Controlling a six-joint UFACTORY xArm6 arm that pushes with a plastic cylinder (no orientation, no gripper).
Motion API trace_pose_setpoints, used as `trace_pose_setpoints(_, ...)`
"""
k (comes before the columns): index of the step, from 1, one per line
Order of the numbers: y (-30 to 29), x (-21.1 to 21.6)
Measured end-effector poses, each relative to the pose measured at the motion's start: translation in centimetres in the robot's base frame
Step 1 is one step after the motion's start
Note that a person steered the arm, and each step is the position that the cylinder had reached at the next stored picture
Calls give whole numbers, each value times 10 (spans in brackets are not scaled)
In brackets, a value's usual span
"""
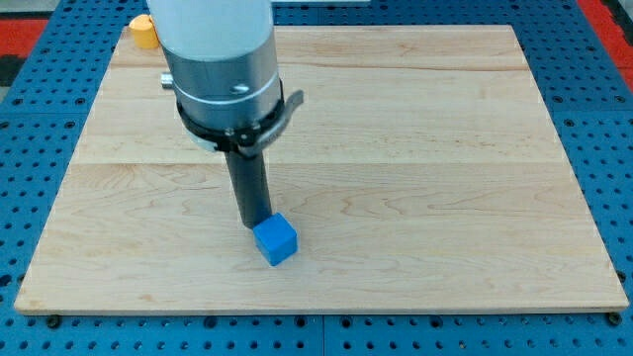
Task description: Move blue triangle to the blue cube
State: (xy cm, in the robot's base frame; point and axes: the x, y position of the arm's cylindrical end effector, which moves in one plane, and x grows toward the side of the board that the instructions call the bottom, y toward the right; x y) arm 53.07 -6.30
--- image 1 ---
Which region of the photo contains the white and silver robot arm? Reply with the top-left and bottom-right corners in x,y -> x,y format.
147,0 -> 283,151

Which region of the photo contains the blue cube block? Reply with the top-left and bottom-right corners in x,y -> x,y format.
252,213 -> 298,266

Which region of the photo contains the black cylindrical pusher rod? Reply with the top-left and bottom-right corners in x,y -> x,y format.
225,151 -> 272,229

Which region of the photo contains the black clamp with metal lever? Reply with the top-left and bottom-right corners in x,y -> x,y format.
176,90 -> 304,158

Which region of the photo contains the light wooden board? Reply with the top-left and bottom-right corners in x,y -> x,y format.
15,26 -> 629,315

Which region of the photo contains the yellow cylinder block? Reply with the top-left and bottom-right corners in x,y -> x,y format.
129,14 -> 159,49

